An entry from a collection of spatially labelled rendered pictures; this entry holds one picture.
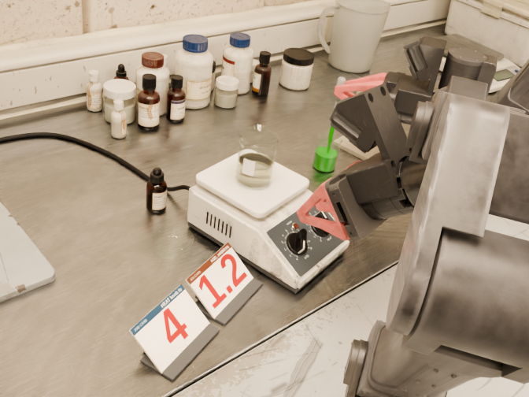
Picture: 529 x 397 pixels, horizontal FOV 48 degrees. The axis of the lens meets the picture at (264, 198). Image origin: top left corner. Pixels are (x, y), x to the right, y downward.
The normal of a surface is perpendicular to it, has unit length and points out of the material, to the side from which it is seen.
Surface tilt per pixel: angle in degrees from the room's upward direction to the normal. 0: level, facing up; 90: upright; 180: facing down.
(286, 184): 0
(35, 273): 0
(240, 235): 90
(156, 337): 40
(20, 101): 90
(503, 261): 23
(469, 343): 103
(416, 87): 2
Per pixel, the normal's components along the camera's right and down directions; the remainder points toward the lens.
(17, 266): 0.13, -0.81
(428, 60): -0.33, 0.50
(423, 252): -0.09, -0.23
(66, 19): 0.65, 0.50
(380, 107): 0.67, -0.19
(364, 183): -0.62, 0.37
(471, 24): -0.79, 0.32
